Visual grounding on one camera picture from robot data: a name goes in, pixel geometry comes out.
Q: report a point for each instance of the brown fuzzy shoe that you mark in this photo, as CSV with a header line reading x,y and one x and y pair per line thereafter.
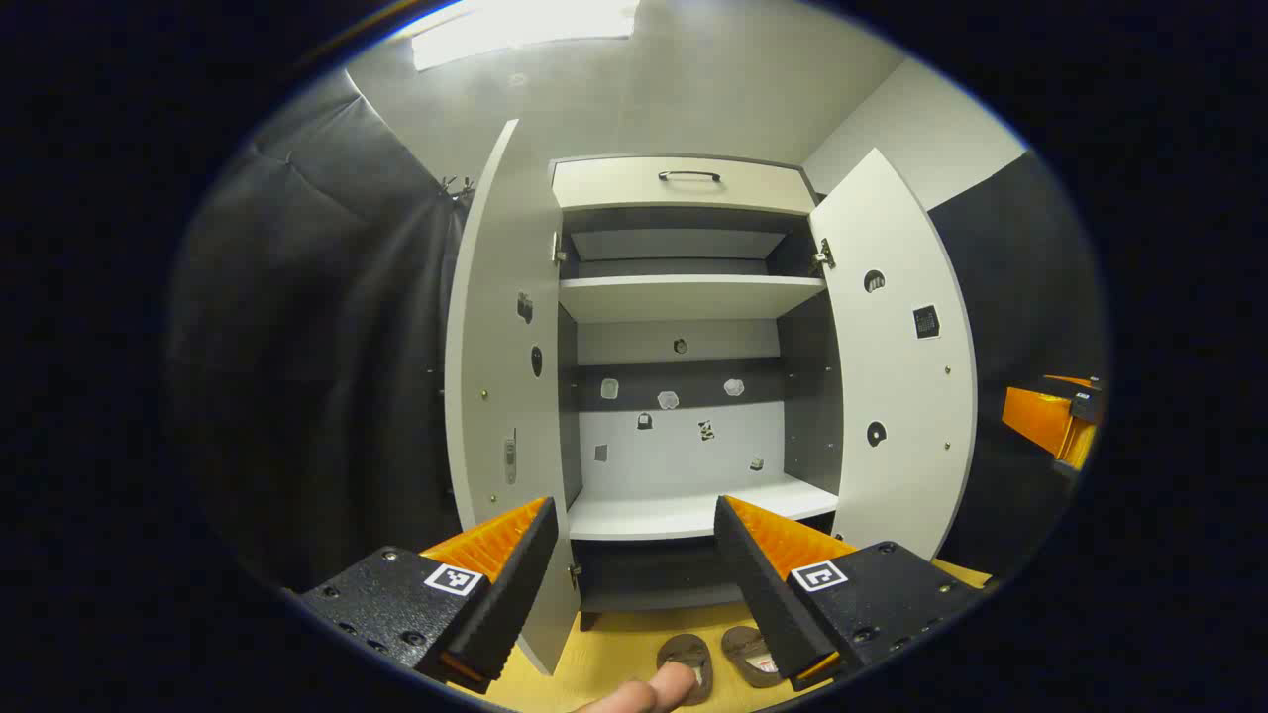
x,y
745,649
684,649

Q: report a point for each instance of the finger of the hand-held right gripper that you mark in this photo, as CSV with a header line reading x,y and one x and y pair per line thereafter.
x,y
1040,421

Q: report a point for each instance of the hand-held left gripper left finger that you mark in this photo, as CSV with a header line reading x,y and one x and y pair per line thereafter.
x,y
515,594

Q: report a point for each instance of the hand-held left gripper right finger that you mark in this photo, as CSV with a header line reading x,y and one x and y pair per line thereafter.
x,y
763,594

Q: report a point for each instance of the metal cloth clip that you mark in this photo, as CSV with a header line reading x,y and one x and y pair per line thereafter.
x,y
458,185

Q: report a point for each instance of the white cabinet door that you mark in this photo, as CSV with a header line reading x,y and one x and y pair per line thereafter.
x,y
495,347
901,396

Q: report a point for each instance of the ceiling light panel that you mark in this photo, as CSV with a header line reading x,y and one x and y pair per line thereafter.
x,y
515,25

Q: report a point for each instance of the black backdrop cloth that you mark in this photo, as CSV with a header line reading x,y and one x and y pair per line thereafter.
x,y
317,347
1020,297

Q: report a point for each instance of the white shoe cabinet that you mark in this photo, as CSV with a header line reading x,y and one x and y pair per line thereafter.
x,y
674,456

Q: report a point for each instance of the white cabinet drawer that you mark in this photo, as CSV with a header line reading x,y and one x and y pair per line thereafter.
x,y
614,188

